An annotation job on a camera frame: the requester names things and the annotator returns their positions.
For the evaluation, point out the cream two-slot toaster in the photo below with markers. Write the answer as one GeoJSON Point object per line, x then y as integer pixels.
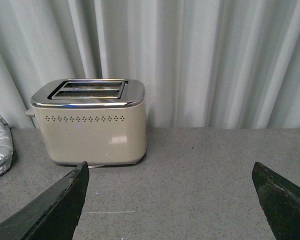
{"type": "Point", "coordinates": [98, 121]}

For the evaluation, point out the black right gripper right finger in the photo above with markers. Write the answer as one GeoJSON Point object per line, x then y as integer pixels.
{"type": "Point", "coordinates": [279, 199]}

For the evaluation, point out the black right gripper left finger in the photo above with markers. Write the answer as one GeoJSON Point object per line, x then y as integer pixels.
{"type": "Point", "coordinates": [54, 214]}

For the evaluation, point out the white curtain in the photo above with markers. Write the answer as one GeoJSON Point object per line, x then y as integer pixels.
{"type": "Point", "coordinates": [223, 64]}

